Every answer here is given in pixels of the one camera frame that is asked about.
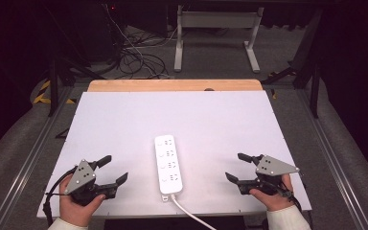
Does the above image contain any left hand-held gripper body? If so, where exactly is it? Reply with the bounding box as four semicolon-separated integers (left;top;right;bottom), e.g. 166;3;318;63
63;159;119;207

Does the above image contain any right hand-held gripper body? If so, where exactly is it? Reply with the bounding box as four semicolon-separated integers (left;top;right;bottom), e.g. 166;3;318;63
236;154;301;196

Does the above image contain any white power strip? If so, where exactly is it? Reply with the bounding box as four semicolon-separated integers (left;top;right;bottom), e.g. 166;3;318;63
154;134;184;203

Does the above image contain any person's right hand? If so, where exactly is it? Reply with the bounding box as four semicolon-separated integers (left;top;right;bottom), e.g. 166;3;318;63
248;173;295;213

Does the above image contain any person's left hand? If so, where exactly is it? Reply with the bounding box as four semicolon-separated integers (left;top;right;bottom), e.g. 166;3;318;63
58;173;107;228

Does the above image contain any yellow black hazard tape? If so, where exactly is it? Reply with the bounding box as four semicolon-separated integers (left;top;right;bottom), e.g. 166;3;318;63
32;80;77;105

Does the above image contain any black metal stand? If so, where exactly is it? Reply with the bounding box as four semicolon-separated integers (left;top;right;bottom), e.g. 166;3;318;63
261;9;322;120
46;47;107;118

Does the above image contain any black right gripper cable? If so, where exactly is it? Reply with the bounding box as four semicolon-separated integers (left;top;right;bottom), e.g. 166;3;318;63
262;178;304;213

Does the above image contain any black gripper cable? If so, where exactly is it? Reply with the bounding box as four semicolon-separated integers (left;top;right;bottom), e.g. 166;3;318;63
42;166;79;227
262;178;304;213

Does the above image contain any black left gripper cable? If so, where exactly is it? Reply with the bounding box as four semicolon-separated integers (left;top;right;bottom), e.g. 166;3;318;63
42;166;79;227

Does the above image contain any white power strip cable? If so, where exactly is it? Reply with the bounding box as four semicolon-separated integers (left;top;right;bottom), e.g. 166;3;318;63
170;193;218;230

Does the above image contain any aluminium floor rail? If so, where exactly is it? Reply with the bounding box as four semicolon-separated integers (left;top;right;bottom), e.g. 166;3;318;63
0;85;75;230
295;87;368;230

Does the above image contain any tangle of black floor cables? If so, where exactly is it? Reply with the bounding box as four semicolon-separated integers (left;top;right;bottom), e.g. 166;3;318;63
114;28;173;81

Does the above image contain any white floor cable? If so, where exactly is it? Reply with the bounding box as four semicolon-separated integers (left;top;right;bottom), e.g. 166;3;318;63
104;4;163;79

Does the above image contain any white metal table frame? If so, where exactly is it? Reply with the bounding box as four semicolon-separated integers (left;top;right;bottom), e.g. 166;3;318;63
173;4;265;74

